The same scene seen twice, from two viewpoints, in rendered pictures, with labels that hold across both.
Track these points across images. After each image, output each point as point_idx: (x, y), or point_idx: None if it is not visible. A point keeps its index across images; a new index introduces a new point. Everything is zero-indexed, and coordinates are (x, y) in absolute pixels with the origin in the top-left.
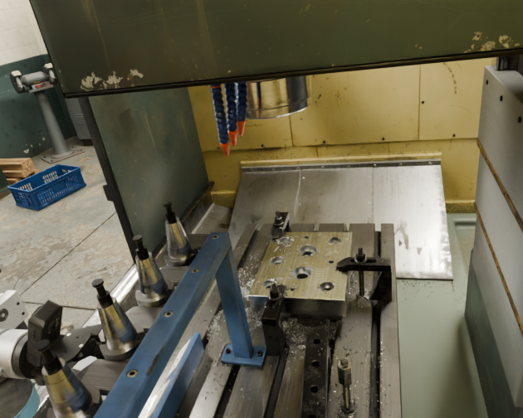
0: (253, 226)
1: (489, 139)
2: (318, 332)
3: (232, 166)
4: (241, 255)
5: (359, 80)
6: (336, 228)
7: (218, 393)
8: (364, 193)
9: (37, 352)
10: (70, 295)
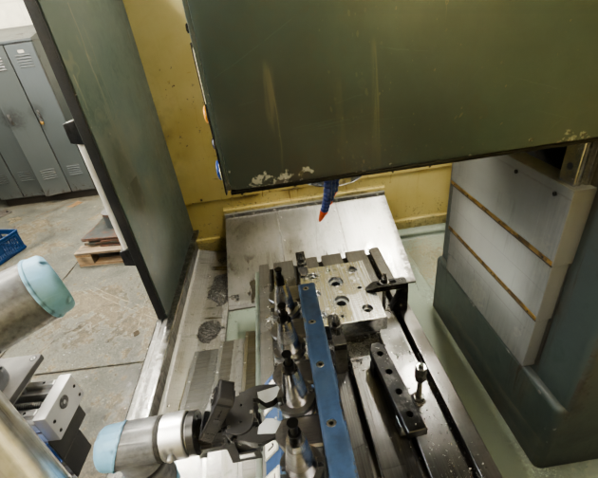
0: (266, 266)
1: (470, 181)
2: (377, 345)
3: (214, 214)
4: (269, 294)
5: None
6: (336, 257)
7: None
8: (334, 224)
9: (215, 430)
10: (50, 360)
